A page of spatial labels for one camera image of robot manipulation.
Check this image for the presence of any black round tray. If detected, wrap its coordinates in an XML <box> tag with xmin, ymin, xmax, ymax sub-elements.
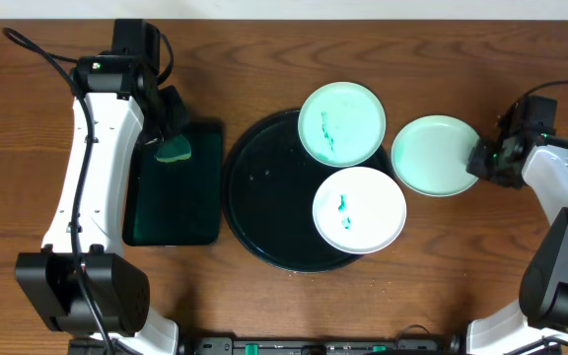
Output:
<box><xmin>220</xmin><ymin>108</ymin><xmax>398</xmax><ymax>274</ymax></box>

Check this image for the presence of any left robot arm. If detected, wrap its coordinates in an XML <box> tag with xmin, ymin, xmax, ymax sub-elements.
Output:
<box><xmin>15</xmin><ymin>51</ymin><xmax>191</xmax><ymax>354</ymax></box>

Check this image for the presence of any black rectangular tray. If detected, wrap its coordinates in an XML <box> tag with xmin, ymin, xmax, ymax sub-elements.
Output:
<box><xmin>122</xmin><ymin>122</ymin><xmax>223</xmax><ymax>247</ymax></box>

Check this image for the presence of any white plate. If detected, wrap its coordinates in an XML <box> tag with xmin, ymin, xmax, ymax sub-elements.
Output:
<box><xmin>312</xmin><ymin>167</ymin><xmax>407</xmax><ymax>254</ymax></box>

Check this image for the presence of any mint plate top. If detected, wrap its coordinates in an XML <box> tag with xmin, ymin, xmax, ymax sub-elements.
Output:
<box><xmin>298</xmin><ymin>82</ymin><xmax>387</xmax><ymax>168</ymax></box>

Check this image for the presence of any mint plate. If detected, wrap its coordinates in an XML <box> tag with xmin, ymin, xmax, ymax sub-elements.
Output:
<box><xmin>390</xmin><ymin>114</ymin><xmax>479</xmax><ymax>197</ymax></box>
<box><xmin>298</xmin><ymin>82</ymin><xmax>387</xmax><ymax>168</ymax></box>

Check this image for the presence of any green scrub sponge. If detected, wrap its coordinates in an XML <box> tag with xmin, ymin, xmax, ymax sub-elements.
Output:
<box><xmin>154</xmin><ymin>135</ymin><xmax>192</xmax><ymax>163</ymax></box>

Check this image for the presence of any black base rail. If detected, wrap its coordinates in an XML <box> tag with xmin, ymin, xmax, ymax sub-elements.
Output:
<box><xmin>177</xmin><ymin>337</ymin><xmax>457</xmax><ymax>355</ymax></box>

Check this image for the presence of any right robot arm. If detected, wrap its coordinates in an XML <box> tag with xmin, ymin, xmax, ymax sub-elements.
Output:
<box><xmin>464</xmin><ymin>133</ymin><xmax>568</xmax><ymax>354</ymax></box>

